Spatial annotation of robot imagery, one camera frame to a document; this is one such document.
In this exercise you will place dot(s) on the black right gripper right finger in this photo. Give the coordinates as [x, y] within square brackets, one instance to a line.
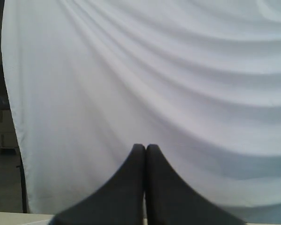
[171, 201]

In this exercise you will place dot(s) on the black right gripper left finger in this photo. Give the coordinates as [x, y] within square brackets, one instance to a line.
[118, 202]

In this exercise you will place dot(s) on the white backdrop cloth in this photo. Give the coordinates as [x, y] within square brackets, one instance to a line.
[87, 79]

